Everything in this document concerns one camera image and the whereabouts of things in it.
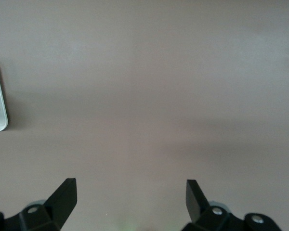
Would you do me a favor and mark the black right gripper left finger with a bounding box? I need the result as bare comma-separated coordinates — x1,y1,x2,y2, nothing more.
0,178,78,231

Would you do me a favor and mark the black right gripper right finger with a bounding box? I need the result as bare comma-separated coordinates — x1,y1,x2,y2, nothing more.
185,179,284,231

